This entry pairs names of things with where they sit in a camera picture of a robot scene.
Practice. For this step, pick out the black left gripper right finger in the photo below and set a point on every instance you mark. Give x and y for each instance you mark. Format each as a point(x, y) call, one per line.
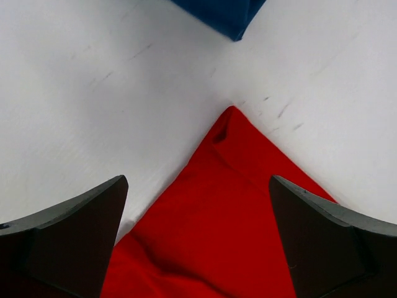
point(332, 251)

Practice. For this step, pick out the folded blue t shirt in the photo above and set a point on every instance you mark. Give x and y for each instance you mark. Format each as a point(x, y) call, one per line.
point(228, 17)

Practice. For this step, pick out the red t shirt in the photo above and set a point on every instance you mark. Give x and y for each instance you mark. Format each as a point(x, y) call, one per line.
point(212, 232)

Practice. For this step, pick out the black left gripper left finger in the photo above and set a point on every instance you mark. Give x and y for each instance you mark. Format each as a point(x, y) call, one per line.
point(63, 250)

